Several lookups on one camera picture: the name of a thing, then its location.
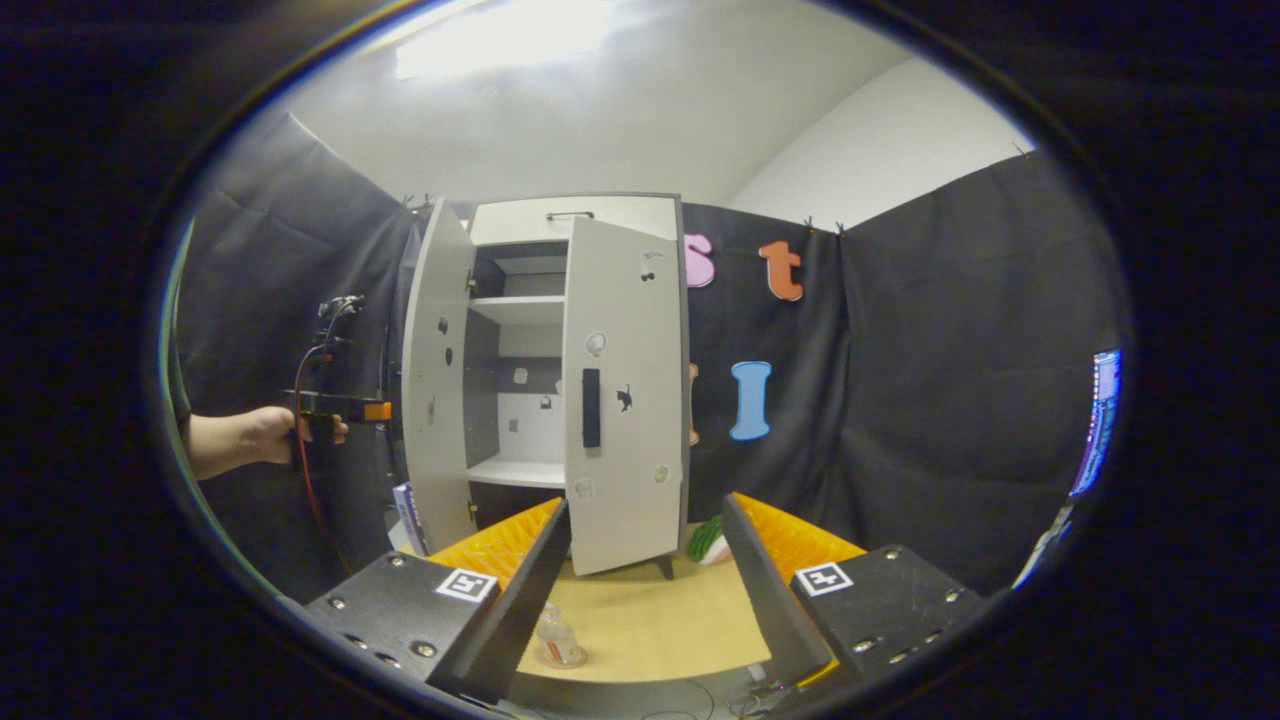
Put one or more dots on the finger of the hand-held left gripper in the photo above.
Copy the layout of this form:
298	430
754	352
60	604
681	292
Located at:
372	410

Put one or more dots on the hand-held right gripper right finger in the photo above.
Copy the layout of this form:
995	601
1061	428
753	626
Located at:
770	600

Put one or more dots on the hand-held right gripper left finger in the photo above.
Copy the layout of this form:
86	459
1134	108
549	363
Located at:
520	610

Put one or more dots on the clear bottle with orange label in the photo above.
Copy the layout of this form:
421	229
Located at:
558	630

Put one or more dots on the white cabinet door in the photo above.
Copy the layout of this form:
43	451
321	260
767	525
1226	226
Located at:
440	400
640	470

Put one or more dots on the white and grey cabinet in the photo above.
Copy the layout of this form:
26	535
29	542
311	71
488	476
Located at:
510	310

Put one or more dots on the white cabinet drawer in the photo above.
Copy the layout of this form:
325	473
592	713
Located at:
620	215

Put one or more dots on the watermelon slice toy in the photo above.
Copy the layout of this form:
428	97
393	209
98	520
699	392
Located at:
705	540

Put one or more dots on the blue and white box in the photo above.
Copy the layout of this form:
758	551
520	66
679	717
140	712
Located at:
410	515

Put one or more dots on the black backdrop cloth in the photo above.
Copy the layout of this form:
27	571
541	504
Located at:
950	400

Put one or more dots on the white monitor stand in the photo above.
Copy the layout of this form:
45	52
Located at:
1045	545

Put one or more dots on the computer monitor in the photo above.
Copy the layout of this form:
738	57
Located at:
1100	420

